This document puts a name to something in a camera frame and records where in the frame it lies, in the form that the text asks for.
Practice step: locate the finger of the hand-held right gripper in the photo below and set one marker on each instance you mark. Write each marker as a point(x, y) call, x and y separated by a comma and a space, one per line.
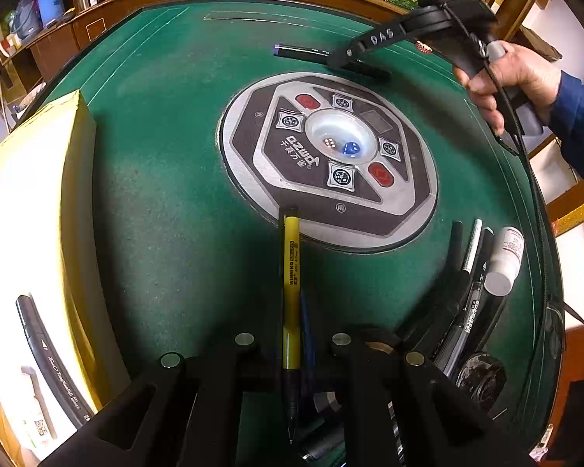
point(370, 68)
point(379, 39)

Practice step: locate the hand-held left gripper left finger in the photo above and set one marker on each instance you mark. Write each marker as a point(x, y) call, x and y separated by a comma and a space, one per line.
point(246, 365)

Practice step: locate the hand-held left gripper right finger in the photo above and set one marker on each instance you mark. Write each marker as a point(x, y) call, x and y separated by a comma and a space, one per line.
point(355, 369)

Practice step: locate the black tape roll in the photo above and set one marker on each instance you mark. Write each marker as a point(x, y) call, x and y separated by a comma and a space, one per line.
point(379, 348)

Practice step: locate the black pen purple end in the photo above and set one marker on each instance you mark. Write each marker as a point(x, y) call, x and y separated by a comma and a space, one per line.
point(299, 51)

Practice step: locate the yellow pen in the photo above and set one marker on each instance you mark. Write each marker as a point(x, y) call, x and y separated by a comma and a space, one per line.
point(290, 277)

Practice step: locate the black suction cup mount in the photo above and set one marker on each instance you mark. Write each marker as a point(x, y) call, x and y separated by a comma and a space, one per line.
point(482, 379)

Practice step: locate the white bottle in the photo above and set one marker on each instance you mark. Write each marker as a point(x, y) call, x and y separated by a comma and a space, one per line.
point(503, 262)

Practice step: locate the person's right forearm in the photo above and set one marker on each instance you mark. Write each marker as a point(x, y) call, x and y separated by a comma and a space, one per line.
point(581, 121)

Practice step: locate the person's right hand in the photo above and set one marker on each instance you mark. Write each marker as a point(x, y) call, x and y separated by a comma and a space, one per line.
point(525, 78)

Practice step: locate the red checkered chip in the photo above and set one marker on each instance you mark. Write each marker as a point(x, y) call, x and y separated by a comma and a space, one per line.
point(423, 47)

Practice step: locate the blue pen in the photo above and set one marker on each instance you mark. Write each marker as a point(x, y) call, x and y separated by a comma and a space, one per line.
point(307, 331)

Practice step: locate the black marker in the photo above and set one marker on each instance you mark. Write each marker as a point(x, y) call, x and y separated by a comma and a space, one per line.
point(321, 440)

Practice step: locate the blue die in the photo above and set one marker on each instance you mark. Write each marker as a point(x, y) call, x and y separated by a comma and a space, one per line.
point(350, 148)

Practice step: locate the mahjong table control panel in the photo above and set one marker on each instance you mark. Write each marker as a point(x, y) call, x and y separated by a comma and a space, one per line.
point(272, 170)

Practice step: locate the black pen white print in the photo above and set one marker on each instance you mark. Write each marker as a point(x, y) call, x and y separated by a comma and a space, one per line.
point(477, 296)

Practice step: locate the wooden side cabinet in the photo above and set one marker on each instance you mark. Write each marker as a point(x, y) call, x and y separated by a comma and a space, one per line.
point(53, 53)

